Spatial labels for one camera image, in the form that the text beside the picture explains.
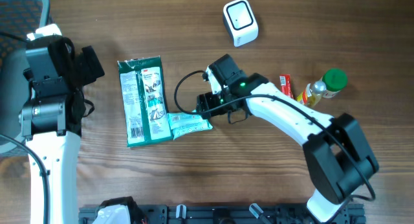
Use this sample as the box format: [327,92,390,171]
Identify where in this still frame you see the green white plastic packet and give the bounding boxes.
[118,56,173,148]

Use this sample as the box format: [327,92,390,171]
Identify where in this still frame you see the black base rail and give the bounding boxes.
[77,203,366,224]

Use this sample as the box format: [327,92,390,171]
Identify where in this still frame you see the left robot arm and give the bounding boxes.
[19,24,105,223]

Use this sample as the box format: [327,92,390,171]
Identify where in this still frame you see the black camera cable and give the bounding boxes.
[173,69,376,224]

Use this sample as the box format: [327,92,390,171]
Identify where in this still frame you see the green lid jar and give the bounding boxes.
[320,68,348,98]

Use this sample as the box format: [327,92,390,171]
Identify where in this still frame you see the red stick sachet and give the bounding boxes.
[279,74,294,99]

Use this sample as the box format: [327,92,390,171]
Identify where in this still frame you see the grey plastic mesh basket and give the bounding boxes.
[1,0,50,144]

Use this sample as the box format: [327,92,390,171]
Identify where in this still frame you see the white barcode scanner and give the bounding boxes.
[223,0,259,47]

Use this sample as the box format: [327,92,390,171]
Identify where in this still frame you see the teal white tissue pack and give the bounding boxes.
[168,113,213,140]

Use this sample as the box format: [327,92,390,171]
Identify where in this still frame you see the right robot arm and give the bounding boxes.
[196,54,379,223]

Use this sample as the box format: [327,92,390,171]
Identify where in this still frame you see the yellow dish soap bottle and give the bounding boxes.
[296,80,327,108]

